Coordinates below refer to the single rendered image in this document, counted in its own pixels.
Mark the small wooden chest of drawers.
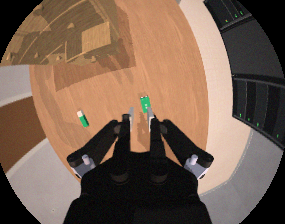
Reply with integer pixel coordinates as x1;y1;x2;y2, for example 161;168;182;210
15;0;120;65

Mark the light wooden drawer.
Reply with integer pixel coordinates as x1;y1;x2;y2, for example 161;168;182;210
17;0;77;34
0;33;34;67
40;0;107;42
65;21;120;66
40;44;65;65
19;37;60;64

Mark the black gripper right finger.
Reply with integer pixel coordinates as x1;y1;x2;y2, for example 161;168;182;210
147;107;214;183

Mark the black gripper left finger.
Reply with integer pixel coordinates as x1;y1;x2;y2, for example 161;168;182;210
67;107;134;182

